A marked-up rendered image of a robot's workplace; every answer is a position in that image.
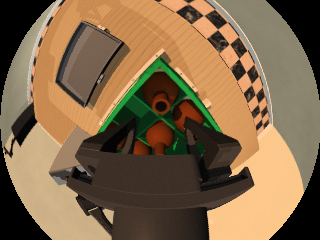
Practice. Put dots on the green plastic crate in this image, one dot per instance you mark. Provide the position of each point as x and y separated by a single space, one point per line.
138 107

